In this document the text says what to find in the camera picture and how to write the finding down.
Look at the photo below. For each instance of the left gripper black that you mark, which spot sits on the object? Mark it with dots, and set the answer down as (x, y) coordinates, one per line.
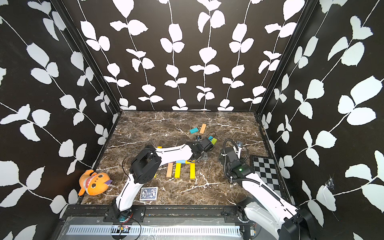
(206, 157)

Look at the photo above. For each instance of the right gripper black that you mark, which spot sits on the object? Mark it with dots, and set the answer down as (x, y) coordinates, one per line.
(242, 164)

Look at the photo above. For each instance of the amber short block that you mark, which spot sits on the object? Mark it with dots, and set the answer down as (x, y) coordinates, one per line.
(190, 162)

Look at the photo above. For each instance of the amber long block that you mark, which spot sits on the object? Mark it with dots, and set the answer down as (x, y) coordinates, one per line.
(192, 171)

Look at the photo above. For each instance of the tan wood long block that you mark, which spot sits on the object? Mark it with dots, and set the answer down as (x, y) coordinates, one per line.
(169, 170)

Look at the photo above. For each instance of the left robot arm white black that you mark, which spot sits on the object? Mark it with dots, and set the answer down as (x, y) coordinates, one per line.
(145, 165)

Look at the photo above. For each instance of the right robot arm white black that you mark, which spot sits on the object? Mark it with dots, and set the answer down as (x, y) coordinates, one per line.
(280, 218)

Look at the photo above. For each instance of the lime green short block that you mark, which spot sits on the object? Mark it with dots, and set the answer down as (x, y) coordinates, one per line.
(214, 141)

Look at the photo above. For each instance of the black white checkerboard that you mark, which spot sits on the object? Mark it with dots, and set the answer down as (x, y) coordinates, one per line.
(266, 169)

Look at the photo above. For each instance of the natural wood long block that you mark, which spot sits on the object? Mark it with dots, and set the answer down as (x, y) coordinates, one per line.
(203, 128)

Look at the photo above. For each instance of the teal short block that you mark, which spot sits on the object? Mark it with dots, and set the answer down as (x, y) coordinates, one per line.
(194, 130)

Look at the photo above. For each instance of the orange plush toy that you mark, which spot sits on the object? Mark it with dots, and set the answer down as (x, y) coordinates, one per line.
(94, 183)

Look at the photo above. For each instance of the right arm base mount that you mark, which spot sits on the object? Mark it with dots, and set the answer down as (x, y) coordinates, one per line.
(240, 215)

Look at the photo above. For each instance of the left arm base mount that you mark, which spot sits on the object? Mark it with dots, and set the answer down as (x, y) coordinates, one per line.
(113, 215)

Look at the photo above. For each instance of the white perforated rail strip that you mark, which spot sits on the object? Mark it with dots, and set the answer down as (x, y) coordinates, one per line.
(115, 230)

